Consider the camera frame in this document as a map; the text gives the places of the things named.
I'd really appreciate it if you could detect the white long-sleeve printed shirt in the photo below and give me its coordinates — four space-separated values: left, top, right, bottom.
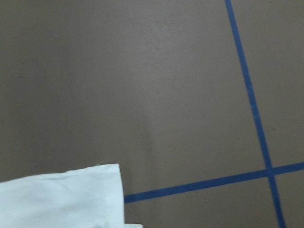
0 164 143 228

